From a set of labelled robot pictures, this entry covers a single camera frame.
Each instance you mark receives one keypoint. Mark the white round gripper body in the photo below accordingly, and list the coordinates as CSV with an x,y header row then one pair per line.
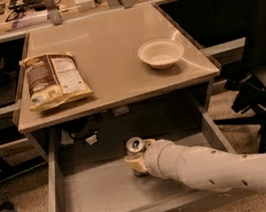
x,y
154,160

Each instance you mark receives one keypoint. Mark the silver redbull can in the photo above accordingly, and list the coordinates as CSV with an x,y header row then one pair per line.
x,y
135,146

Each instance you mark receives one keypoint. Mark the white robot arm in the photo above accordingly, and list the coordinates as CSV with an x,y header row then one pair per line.
x,y
198,167

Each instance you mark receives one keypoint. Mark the brown chip bag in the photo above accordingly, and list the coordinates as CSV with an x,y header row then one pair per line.
x,y
53,80

